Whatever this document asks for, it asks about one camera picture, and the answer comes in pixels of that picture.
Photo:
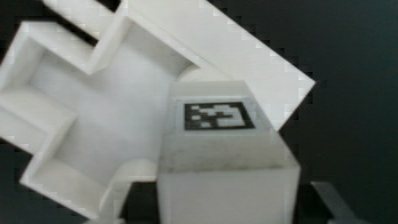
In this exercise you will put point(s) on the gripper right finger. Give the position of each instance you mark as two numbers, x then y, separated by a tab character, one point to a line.
322	208

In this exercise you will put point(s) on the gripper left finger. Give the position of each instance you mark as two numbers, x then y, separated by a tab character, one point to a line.
132	208

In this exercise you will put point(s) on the white chair leg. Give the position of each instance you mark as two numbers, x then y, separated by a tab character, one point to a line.
228	170

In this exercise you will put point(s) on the white chair seat part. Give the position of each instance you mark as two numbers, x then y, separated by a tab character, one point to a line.
88	72

